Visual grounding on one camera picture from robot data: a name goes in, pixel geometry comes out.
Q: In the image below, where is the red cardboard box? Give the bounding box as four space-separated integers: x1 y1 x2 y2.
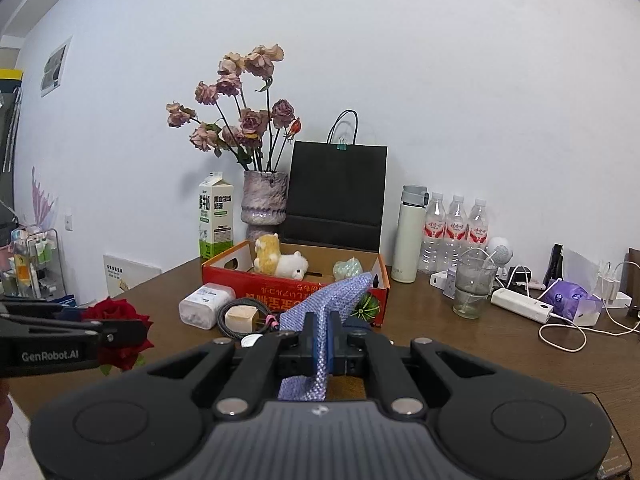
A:
201 239 391 329

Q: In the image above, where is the black flat device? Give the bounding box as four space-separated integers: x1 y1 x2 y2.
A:
585 392 637 480

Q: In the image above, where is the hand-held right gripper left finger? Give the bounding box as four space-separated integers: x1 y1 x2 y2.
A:
147 311 332 418

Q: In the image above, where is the black paper bag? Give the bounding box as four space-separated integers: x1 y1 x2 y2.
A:
278 110 389 253

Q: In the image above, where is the white multi-plug charger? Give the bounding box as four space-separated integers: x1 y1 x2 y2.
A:
597 260 632 309

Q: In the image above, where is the purple wall sticker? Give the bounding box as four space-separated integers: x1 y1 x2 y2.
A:
30 167 59 228

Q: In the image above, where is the dried pink flower bouquet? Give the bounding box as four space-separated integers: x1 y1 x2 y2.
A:
166 44 303 173

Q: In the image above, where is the clear glass cup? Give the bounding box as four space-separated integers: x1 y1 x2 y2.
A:
452 249 498 320

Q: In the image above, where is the yellow white plush toy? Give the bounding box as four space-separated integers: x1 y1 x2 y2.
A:
252 233 310 281

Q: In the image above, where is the red artificial rose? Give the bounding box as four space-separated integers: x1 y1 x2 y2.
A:
81 297 156 377

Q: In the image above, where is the wall poster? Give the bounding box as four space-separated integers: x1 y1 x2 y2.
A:
40 36 73 98

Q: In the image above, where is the purple knitted cloth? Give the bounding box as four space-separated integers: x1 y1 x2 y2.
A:
276 272 374 402

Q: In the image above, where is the white looped cable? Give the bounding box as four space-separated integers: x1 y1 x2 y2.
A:
538 305 640 354

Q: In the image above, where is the purple tissue pack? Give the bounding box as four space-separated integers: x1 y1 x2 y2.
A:
539 279 603 328

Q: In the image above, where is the white round device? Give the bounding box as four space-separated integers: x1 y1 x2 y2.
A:
486 235 514 268

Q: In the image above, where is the cream charger plug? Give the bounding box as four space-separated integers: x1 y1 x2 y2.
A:
224 306 261 336

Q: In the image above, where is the white plastic container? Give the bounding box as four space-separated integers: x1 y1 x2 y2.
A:
178 282 237 331

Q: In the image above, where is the brown wooden desktop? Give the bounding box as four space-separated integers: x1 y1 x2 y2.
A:
10 255 640 480

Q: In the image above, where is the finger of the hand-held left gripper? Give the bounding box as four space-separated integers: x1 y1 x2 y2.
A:
0 296 84 322
97 319 152 357

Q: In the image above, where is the white power strip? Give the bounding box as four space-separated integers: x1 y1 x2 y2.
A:
490 287 554 325

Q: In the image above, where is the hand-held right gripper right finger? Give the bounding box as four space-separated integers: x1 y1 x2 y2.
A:
330 310 496 418

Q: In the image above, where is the metal rack with toiletries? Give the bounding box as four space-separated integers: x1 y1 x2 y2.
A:
0 225 68 308

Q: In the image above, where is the white green milk carton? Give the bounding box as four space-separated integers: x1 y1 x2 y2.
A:
198 171 236 261

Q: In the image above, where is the purple ceramic vase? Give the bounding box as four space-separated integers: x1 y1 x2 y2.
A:
241 170 289 243

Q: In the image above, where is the white vented panel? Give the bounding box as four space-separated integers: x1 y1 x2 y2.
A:
103 254 162 297

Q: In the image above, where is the dark tall cabinet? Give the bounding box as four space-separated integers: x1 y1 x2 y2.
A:
0 35 25 211

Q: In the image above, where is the braided cable coil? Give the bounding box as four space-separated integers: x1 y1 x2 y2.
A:
216 297 281 339

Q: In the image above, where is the black upright phone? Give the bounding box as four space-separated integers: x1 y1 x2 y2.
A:
544 243 565 286

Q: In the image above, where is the white thermos bottle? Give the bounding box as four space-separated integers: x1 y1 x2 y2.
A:
391 185 430 283

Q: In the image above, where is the clear water bottle red label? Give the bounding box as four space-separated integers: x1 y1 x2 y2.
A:
419 191 447 275
465 197 490 256
442 194 469 261

